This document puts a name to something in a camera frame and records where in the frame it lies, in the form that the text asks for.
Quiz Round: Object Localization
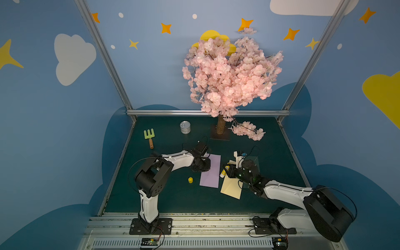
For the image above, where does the purple envelope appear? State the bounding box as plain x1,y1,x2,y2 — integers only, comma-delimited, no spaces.
200,154,221,188

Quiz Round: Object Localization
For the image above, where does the fallen pink blossom branch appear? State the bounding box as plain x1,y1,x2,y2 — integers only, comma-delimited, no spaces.
229,121,266,141

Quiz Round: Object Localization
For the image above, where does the right small circuit board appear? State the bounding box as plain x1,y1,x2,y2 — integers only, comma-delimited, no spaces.
272,237,289,250

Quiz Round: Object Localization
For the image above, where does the left small circuit board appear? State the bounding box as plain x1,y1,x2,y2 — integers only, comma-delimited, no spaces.
140,237,159,249

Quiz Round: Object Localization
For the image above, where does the yellow glue stick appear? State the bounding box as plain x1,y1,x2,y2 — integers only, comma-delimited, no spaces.
220,165,230,178

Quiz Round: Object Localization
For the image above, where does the silver tin can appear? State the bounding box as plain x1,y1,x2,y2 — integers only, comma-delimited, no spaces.
180,121,191,134

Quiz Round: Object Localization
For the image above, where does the green toy garden rake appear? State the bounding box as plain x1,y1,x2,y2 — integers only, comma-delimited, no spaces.
144,128,155,150

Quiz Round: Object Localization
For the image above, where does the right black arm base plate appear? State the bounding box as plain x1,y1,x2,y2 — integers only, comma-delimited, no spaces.
252,216,297,235

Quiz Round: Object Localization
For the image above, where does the left aluminium frame post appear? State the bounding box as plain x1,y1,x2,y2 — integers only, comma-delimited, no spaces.
75,0,133,110

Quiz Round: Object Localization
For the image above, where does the aluminium frame post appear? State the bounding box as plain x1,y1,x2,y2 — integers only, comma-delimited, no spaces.
75,0,133,110
282,0,351,113

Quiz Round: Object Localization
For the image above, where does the rear aluminium frame bar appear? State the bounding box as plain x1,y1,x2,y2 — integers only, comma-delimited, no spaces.
126,109,291,118

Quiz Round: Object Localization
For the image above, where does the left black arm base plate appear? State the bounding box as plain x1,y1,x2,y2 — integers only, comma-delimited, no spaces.
129,217,173,235

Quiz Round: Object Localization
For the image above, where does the dark green envelope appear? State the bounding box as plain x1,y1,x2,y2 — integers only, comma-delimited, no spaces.
241,156,260,189

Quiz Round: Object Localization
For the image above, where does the small circuit board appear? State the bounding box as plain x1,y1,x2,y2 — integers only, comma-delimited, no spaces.
272,237,289,250
140,237,159,249

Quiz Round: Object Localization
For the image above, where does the aluminium mounting rail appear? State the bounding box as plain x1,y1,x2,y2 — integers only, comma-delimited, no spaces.
76,213,349,250

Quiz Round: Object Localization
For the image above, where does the cream yellow envelope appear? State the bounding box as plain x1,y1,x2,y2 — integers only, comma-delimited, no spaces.
220,169,243,200

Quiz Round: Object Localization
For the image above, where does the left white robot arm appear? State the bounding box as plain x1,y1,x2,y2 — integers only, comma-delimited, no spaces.
134,142,211,227

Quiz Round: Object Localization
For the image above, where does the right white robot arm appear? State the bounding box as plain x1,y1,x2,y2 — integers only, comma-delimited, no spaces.
224,158,358,242

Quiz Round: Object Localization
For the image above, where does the pink cherry blossom tree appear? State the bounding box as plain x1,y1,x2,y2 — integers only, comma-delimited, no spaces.
182,28,284,124

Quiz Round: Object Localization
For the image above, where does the right aluminium frame post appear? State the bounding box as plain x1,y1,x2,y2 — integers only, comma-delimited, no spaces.
282,0,351,113

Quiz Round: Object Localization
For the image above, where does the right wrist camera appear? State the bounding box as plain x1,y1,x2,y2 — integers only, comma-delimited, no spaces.
233,151,247,168

